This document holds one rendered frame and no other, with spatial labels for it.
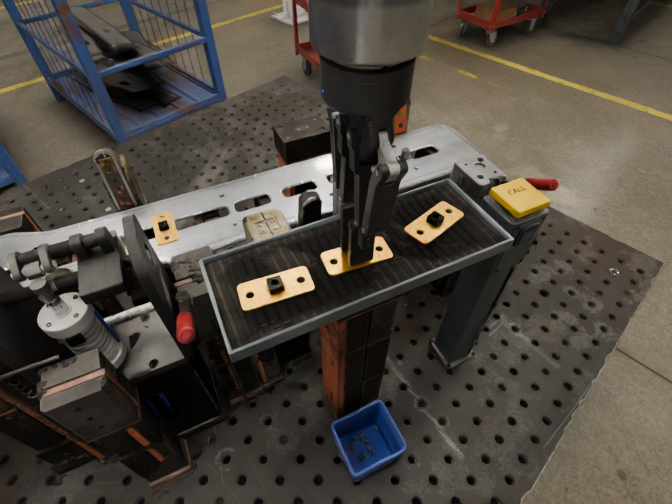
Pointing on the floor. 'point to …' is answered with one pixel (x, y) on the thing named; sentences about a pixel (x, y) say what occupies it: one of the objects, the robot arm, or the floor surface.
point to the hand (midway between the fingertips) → (357, 233)
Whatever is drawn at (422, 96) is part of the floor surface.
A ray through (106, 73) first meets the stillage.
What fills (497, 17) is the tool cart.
